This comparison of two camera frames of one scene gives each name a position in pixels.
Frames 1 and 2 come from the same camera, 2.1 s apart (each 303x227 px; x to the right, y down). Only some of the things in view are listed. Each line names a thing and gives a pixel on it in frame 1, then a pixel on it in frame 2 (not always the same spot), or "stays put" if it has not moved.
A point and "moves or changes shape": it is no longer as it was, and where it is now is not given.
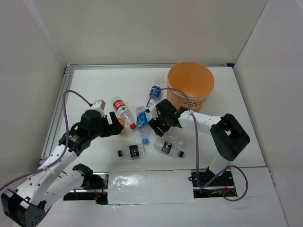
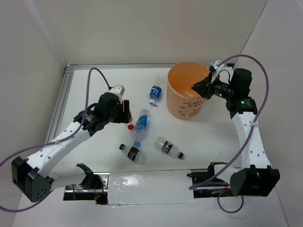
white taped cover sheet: (172, 186) stays put
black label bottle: (133, 152) moves or changes shape
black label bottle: (170, 149) stays put
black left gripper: (115, 128) → (123, 117)
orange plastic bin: (195, 79) stays put
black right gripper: (155, 124) → (203, 88)
